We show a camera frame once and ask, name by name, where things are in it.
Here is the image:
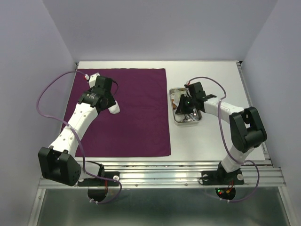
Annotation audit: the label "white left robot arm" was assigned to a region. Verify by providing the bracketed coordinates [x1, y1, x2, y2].
[38, 73, 120, 186]

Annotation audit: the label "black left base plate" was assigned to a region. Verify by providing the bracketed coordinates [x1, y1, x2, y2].
[77, 171, 121, 205]

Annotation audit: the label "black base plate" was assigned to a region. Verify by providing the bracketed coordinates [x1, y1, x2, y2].
[77, 171, 121, 205]
[198, 168, 245, 201]

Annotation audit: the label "aluminium right side rail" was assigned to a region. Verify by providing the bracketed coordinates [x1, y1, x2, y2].
[235, 62, 270, 160]

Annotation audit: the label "stainless steel tray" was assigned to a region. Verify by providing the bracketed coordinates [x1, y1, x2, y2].
[169, 87, 202, 126]

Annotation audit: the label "aluminium front rail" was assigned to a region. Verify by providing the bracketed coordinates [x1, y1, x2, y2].
[70, 161, 286, 189]

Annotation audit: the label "aluminium rail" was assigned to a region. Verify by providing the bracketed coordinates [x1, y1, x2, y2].
[70, 161, 286, 189]
[235, 62, 270, 160]

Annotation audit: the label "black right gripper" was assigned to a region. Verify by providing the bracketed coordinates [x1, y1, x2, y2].
[174, 94, 196, 114]

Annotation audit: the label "white gauze pad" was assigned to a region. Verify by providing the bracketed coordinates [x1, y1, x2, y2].
[170, 90, 187, 102]
[108, 102, 120, 114]

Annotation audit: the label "purple cloth mat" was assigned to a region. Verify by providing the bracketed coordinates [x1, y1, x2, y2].
[60, 67, 172, 158]

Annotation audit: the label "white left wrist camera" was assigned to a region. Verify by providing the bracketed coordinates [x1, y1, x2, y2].
[84, 73, 100, 88]

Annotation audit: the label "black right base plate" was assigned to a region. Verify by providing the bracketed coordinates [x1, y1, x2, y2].
[198, 168, 245, 201]

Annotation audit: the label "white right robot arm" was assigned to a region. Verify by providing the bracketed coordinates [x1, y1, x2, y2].
[175, 81, 267, 185]

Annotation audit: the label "steel forceps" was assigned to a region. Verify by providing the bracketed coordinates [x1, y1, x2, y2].
[183, 113, 200, 122]

